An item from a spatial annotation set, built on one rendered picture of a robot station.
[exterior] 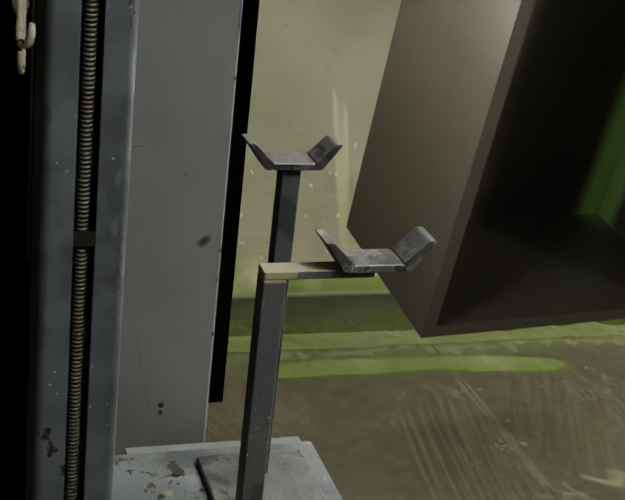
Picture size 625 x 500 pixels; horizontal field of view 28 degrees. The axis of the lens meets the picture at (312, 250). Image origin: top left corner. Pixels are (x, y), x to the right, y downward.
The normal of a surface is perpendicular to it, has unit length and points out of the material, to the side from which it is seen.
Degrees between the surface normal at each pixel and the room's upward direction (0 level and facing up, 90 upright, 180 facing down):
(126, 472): 0
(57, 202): 90
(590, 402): 0
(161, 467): 0
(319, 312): 90
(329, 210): 57
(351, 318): 90
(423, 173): 90
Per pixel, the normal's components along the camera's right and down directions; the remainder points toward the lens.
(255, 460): 0.29, 0.40
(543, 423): 0.11, -0.92
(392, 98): -0.92, 0.06
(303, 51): 0.31, -0.17
